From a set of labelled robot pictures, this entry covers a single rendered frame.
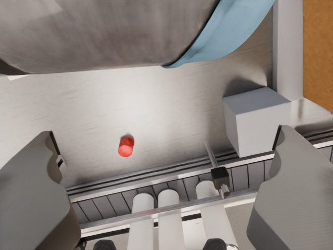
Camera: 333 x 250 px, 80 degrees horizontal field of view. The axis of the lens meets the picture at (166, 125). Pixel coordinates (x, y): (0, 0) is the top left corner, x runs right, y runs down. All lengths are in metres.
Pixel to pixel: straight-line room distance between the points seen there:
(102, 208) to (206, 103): 0.37
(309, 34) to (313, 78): 0.08
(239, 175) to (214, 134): 0.12
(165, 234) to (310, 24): 0.45
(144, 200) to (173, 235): 0.11
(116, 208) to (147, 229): 0.14
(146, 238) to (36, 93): 0.37
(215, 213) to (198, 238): 0.25
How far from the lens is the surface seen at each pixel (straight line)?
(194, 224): 0.63
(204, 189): 0.48
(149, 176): 0.51
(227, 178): 0.39
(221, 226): 0.43
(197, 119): 0.46
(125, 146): 0.46
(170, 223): 0.45
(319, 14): 0.43
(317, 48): 0.44
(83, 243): 0.66
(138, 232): 0.45
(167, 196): 0.49
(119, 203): 0.55
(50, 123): 0.52
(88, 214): 0.60
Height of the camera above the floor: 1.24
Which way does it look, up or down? 62 degrees down
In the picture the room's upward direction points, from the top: 175 degrees clockwise
